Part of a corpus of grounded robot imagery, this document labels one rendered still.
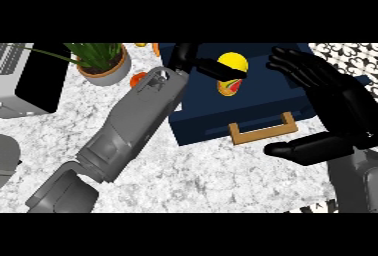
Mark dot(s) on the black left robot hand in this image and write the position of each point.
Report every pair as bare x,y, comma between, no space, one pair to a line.
211,66

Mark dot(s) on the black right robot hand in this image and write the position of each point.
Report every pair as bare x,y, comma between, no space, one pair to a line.
326,96

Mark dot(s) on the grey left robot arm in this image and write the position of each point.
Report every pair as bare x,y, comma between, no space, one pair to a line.
128,123

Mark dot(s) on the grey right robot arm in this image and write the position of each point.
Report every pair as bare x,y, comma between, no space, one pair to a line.
354,183

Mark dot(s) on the navy blue drawer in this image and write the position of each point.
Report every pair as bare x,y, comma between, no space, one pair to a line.
236,100

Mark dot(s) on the orange object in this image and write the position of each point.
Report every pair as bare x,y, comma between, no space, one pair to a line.
155,49

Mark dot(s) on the orange fruit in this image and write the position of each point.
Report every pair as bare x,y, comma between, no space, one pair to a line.
137,79

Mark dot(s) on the yellow object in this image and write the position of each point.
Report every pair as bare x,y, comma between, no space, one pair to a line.
140,44

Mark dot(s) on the green potted plant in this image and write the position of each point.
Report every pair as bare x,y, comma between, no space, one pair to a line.
100,61

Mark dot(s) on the grey and black appliance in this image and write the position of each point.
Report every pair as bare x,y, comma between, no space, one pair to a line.
26,80

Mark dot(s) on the grey rounded object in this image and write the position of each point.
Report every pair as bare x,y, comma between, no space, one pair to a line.
7,158

